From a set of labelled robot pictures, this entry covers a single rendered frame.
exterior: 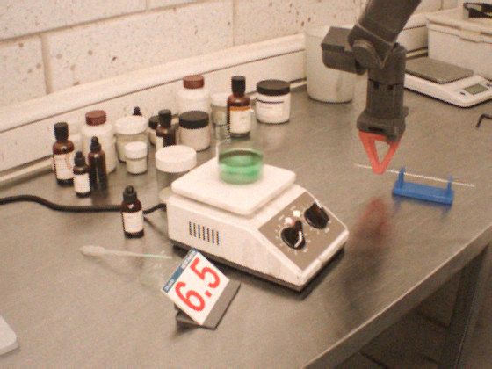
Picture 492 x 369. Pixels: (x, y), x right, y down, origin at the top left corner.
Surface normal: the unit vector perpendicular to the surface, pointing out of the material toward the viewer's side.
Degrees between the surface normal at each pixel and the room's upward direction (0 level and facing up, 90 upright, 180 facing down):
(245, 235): 90
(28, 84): 90
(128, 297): 0
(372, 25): 127
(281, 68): 90
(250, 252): 90
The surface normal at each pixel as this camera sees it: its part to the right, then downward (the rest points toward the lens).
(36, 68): 0.68, 0.33
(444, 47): -0.70, 0.37
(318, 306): 0.00, -0.90
